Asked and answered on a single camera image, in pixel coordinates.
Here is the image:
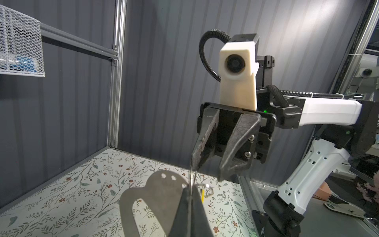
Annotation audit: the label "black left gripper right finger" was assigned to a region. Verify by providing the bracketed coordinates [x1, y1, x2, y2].
[190, 187, 213, 237]

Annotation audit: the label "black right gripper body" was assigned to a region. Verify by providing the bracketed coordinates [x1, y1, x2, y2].
[197, 102, 276, 164]

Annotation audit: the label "black left gripper left fingers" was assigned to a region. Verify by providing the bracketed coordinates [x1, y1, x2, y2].
[168, 187, 192, 237]

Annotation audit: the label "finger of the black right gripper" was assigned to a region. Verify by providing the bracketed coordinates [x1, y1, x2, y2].
[218, 114, 261, 182]
[191, 107, 220, 171]

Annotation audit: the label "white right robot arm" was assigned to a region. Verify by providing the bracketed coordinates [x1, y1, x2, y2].
[191, 51, 379, 237]

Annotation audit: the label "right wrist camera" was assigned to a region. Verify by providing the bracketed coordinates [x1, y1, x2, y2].
[218, 34, 259, 111]

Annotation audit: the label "white wire mesh basket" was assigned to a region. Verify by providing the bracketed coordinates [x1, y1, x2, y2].
[1, 5, 45, 77]

